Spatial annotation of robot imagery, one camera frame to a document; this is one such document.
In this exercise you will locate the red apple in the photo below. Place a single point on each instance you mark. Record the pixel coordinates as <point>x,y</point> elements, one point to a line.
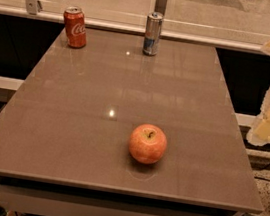
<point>147,144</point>

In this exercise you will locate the silver blue energy drink can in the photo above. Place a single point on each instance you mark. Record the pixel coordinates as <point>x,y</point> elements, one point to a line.
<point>152,33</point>

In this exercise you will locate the red coke can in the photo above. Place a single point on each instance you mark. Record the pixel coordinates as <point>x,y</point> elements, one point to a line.
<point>75,27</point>

